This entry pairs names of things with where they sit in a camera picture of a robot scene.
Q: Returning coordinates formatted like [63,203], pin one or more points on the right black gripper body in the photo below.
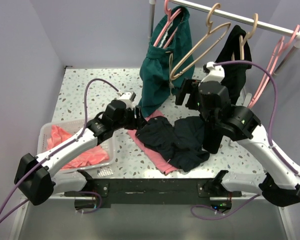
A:
[192,86]

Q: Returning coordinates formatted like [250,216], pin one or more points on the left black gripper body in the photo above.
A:
[130,122]

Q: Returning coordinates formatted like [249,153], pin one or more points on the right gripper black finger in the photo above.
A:
[184,89]
[192,101]

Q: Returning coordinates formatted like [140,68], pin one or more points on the dark navy shorts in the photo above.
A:
[180,144]

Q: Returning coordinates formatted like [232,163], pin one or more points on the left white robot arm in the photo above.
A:
[37,177]

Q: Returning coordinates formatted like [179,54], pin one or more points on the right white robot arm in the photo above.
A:
[279,184]

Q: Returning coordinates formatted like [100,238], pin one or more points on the green hanging shorts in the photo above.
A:
[160,61]

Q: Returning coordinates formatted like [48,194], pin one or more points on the pink folded shorts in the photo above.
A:
[163,166]

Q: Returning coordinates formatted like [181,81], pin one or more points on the black hanging shorts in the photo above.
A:
[234,80]

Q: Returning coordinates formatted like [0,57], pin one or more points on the beige hanger with black shorts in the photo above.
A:
[243,40]

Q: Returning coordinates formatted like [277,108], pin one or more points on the empty pink hanger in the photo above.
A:
[279,48]

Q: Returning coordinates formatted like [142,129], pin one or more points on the white plastic laundry basket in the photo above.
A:
[55,133]

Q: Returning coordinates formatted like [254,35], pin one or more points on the metal clothes rack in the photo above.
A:
[237,18]

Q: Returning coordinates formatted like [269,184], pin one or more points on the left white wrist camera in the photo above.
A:
[127,98]

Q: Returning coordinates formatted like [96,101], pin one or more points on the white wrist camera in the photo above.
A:
[213,73]
[127,98]

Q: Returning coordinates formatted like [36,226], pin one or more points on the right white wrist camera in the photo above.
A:
[213,73]

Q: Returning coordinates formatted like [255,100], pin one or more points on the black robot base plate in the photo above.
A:
[147,191]

